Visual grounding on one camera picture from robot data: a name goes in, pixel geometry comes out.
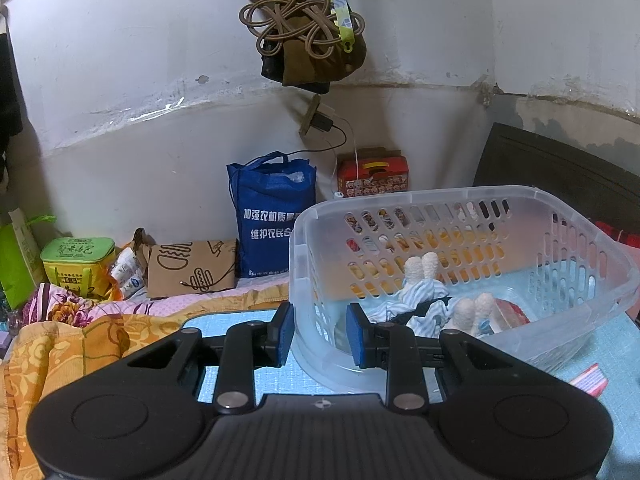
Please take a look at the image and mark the pink and white packet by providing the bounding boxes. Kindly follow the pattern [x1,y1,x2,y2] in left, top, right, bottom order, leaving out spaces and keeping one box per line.
[570,362,610,398]

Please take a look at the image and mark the green tin box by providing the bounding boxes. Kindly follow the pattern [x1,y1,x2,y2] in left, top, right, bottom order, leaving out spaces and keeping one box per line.
[40,237,117,298]

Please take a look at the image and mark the hanging brown bag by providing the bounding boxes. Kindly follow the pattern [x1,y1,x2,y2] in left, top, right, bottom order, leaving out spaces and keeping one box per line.
[260,0,368,95]

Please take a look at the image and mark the hanging black garment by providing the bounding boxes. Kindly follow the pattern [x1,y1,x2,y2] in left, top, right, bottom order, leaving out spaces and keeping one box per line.
[0,7,23,191]

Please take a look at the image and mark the orange patterned blanket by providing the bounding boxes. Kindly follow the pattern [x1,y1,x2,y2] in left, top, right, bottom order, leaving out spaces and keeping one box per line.
[0,312,188,480]

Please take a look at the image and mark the white tubes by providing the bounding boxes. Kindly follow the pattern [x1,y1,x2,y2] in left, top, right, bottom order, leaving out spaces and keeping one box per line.
[109,247,147,298]

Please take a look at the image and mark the red plaid cloth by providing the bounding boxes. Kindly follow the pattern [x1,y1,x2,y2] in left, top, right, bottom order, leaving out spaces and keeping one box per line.
[592,220,640,251]

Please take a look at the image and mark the bright green paper bag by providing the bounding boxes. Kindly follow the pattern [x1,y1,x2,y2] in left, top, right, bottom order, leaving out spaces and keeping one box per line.
[0,208,57,311]

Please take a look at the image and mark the red printed gift box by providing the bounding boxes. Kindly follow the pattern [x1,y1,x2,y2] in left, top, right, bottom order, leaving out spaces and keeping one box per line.
[336,147,410,197]

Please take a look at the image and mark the dark wooden headboard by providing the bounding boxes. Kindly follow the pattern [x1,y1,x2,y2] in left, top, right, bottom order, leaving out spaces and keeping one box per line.
[472,122,640,248]

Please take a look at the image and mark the red and white packet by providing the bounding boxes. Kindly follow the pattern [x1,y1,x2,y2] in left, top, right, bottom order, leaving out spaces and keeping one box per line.
[492,297,532,328]

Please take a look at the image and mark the clear plastic basket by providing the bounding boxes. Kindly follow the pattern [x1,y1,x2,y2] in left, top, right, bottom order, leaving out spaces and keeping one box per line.
[289,185,635,395]

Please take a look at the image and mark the blue tote bag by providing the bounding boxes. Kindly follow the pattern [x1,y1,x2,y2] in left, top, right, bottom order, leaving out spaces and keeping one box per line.
[226,152,317,279]

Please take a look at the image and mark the patterned yellow-green strip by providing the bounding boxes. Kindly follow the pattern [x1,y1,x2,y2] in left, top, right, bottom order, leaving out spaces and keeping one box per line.
[320,0,357,55]

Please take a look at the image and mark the coiled brown rope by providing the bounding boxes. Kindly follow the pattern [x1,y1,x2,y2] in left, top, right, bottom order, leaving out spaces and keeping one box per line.
[239,0,366,61]

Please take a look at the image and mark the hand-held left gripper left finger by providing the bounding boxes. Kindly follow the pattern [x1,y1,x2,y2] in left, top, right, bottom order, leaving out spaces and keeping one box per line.
[125,302,295,411]

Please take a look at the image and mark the pink floral sheet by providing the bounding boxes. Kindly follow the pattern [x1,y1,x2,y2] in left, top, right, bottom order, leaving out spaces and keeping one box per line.
[22,280,291,331]

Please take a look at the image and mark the brown printed paper bag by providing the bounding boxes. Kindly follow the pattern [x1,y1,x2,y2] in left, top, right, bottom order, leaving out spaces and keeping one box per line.
[132,227,238,301]

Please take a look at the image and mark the plush toy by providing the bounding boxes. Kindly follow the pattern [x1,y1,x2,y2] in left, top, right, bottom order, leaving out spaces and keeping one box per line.
[370,252,498,338]

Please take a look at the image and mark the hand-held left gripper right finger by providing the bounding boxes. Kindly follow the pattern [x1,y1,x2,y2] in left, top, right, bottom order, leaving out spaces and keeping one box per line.
[346,304,526,411]

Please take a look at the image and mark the white cable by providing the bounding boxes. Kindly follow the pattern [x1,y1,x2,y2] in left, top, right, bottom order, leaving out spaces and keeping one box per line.
[332,117,358,196]

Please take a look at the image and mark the light blue mat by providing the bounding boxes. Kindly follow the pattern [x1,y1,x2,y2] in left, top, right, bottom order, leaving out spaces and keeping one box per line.
[180,260,640,480]

